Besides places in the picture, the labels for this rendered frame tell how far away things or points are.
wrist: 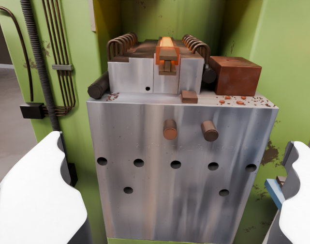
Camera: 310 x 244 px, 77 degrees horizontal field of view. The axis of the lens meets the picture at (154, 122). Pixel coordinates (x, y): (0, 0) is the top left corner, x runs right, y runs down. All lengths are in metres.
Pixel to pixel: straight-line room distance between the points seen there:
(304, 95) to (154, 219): 0.56
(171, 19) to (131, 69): 0.50
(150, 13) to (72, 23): 0.39
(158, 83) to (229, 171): 0.26
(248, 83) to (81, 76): 0.45
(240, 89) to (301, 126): 0.34
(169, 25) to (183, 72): 0.49
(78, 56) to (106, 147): 0.28
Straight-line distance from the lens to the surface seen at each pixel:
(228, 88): 0.46
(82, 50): 0.60
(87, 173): 0.81
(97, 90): 0.40
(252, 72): 0.46
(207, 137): 0.38
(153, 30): 0.90
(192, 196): 0.54
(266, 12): 0.61
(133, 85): 0.44
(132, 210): 0.59
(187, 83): 0.44
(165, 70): 0.32
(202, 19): 0.91
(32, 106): 0.70
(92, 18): 0.58
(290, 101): 0.70
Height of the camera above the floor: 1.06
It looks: 28 degrees down
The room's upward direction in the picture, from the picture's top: 1 degrees clockwise
